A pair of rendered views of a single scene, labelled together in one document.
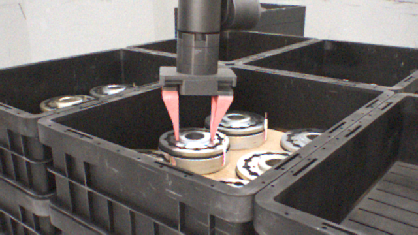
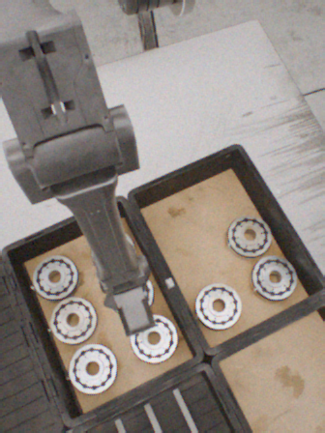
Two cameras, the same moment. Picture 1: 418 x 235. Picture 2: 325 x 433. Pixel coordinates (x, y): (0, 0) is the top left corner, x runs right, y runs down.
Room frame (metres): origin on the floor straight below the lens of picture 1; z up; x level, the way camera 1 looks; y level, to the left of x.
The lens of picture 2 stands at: (0.73, -0.11, 1.84)
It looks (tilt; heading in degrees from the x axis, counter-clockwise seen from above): 70 degrees down; 116
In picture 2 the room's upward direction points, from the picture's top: straight up
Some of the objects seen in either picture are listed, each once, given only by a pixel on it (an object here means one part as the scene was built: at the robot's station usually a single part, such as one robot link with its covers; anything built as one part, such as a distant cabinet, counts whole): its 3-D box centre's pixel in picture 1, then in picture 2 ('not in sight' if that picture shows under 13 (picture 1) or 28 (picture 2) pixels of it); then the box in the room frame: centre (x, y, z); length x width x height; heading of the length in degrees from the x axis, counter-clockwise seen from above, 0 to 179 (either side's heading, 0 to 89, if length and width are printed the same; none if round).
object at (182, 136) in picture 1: (194, 138); not in sight; (0.58, 0.02, 0.87); 0.05 x 0.05 x 0.01
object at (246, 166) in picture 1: (276, 168); (73, 320); (0.50, -0.09, 0.86); 0.10 x 0.10 x 0.01
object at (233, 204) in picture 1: (234, 112); (98, 303); (0.54, -0.03, 0.92); 0.40 x 0.30 x 0.02; 142
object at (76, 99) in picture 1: (68, 100); (250, 235); (0.77, 0.26, 0.86); 0.05 x 0.05 x 0.01
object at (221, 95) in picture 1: (203, 108); not in sight; (0.59, 0.01, 0.91); 0.07 x 0.07 x 0.09; 6
